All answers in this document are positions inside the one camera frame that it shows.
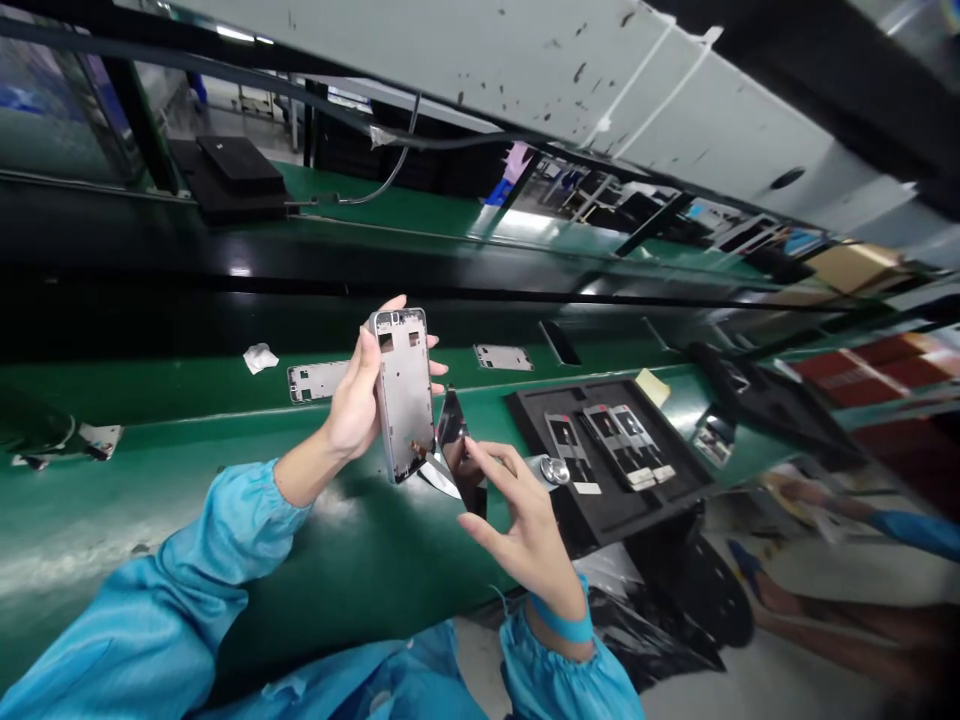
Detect person's right hand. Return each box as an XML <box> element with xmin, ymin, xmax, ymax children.
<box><xmin>457</xmin><ymin>438</ymin><xmax>592</xmax><ymax>624</ymax></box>

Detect person's left hand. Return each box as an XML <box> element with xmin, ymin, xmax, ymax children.
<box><xmin>322</xmin><ymin>294</ymin><xmax>451</xmax><ymax>466</ymax></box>

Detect person's right index finger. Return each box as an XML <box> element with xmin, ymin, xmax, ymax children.
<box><xmin>464</xmin><ymin>439</ymin><xmax>519</xmax><ymax>502</ymax></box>

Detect person's right thumb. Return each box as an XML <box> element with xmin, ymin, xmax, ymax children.
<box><xmin>457</xmin><ymin>514</ymin><xmax>514</xmax><ymax>559</ymax></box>

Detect person's right middle finger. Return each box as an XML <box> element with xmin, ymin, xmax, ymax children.
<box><xmin>483</xmin><ymin>440</ymin><xmax>535</xmax><ymax>481</ymax></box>

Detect person's left thumb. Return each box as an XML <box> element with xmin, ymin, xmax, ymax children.
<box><xmin>357</xmin><ymin>324</ymin><xmax>388</xmax><ymax>400</ymax></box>

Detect black phone screen panel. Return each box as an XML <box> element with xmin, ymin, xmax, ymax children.
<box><xmin>435</xmin><ymin>385</ymin><xmax>490</xmax><ymax>520</ymax></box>

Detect silver phone frame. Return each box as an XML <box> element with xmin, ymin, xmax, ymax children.
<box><xmin>287</xmin><ymin>361</ymin><xmax>352</xmax><ymax>406</ymax></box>
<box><xmin>369</xmin><ymin>307</ymin><xmax>439</xmax><ymax>486</ymax></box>
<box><xmin>473</xmin><ymin>343</ymin><xmax>536</xmax><ymax>373</ymax></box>

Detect black flex part with label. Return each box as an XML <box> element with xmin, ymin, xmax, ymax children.
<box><xmin>583</xmin><ymin>404</ymin><xmax>655</xmax><ymax>493</ymax></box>
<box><xmin>544</xmin><ymin>411</ymin><xmax>603</xmax><ymax>497</ymax></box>
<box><xmin>610</xmin><ymin>404</ymin><xmax>677</xmax><ymax>483</ymax></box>

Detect yellow paper note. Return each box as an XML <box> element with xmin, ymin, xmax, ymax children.
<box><xmin>635</xmin><ymin>368</ymin><xmax>672</xmax><ymax>411</ymax></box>

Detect black foam tray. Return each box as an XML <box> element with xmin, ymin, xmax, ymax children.
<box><xmin>505</xmin><ymin>377</ymin><xmax>718</xmax><ymax>561</ymax></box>

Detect person's body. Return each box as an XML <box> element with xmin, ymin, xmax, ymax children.
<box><xmin>187</xmin><ymin>620</ymin><xmax>519</xmax><ymax>720</ymax></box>

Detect small clear packet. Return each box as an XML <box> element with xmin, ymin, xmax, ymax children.
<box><xmin>692</xmin><ymin>418</ymin><xmax>737</xmax><ymax>468</ymax></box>

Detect stack of black trays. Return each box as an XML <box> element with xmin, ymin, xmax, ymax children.
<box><xmin>182</xmin><ymin>134</ymin><xmax>298</xmax><ymax>224</ymax></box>

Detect black plastic bag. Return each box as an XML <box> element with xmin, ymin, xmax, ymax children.
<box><xmin>583</xmin><ymin>515</ymin><xmax>756</xmax><ymax>693</ymax></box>

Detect grey overhead beam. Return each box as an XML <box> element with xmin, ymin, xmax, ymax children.
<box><xmin>112</xmin><ymin>0</ymin><xmax>960</xmax><ymax>253</ymax></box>

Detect long black moulded tray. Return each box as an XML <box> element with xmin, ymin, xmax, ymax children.
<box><xmin>688</xmin><ymin>341</ymin><xmax>865</xmax><ymax>468</ymax></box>

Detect white plastic device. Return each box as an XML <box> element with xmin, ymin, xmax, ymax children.
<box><xmin>10</xmin><ymin>422</ymin><xmax>125</xmax><ymax>472</ymax></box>

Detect red boxes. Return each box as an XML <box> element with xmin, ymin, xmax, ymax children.
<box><xmin>790</xmin><ymin>332</ymin><xmax>960</xmax><ymax>411</ymax></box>

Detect brown cardboard box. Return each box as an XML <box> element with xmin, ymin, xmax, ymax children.
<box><xmin>804</xmin><ymin>242</ymin><xmax>915</xmax><ymax>298</ymax></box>

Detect grey cable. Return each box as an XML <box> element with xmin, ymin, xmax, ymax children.
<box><xmin>335</xmin><ymin>91</ymin><xmax>424</xmax><ymax>207</ymax></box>

